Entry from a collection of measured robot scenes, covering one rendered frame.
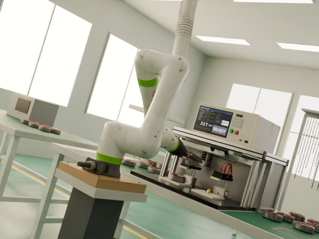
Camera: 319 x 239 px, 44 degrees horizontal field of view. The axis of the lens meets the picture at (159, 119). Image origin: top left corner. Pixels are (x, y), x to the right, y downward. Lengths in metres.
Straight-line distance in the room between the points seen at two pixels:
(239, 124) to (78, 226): 1.19
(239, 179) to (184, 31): 1.81
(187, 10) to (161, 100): 2.27
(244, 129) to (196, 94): 7.93
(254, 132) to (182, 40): 1.66
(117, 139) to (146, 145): 0.14
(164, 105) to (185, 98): 8.24
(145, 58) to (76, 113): 5.75
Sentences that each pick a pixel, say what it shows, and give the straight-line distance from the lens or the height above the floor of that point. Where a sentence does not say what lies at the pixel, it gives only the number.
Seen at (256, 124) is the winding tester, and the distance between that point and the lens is 2.45.
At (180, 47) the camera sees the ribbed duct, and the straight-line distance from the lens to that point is 3.80.
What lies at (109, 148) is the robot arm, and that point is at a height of 0.91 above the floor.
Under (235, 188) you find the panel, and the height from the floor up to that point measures 0.84.
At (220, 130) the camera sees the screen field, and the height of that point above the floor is 1.17.
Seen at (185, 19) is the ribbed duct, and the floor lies 2.17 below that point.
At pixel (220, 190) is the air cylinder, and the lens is 2.48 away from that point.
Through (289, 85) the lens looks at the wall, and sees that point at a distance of 9.34.
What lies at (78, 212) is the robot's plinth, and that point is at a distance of 1.87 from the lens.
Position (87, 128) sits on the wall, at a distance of 7.87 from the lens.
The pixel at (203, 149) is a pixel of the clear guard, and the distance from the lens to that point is 2.26.
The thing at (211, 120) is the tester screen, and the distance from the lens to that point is 2.58.
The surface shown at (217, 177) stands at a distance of 2.41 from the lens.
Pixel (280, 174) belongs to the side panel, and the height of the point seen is 1.01.
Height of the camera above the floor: 1.05
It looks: 2 degrees up
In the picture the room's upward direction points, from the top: 17 degrees clockwise
